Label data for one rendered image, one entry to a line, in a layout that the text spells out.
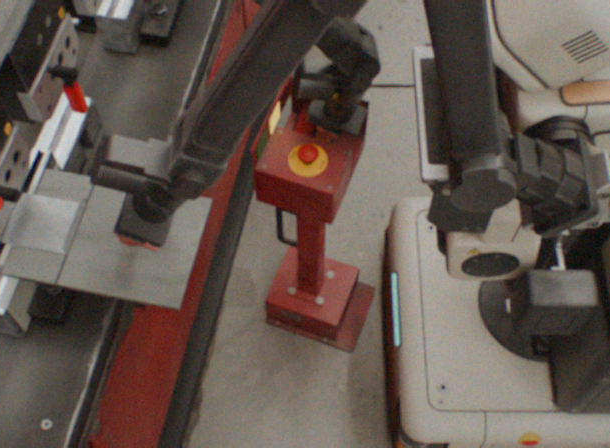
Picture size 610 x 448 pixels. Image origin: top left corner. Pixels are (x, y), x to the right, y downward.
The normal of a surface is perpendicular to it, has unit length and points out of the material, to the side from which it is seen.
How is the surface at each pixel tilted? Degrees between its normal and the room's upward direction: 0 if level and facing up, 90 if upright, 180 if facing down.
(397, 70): 0
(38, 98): 90
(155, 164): 29
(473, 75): 89
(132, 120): 0
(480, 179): 90
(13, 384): 0
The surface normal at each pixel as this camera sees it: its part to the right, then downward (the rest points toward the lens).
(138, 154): 0.40, -0.44
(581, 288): 0.00, -0.47
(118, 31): -0.21, 0.86
